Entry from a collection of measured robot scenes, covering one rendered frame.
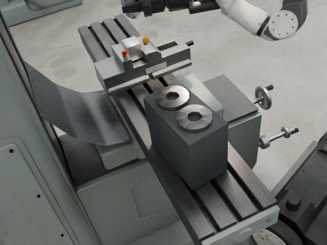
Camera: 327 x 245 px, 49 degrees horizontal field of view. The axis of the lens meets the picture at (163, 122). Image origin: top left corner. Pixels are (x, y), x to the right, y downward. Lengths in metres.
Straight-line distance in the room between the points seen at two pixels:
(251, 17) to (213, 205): 0.54
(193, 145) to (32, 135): 0.47
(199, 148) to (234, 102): 0.68
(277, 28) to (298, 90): 1.71
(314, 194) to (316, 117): 1.20
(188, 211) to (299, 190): 0.57
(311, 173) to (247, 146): 0.30
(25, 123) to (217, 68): 2.09
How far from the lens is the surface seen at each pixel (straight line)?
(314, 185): 1.45
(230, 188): 1.00
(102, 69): 1.34
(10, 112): 1.02
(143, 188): 1.48
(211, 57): 3.04
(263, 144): 1.66
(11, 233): 1.34
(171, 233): 1.75
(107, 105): 1.39
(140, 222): 1.65
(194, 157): 0.89
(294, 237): 1.33
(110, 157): 1.29
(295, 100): 2.67
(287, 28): 1.07
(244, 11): 1.12
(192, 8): 1.13
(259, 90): 1.71
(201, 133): 0.87
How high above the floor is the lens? 1.73
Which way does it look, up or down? 44 degrees down
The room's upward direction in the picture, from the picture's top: 9 degrees counter-clockwise
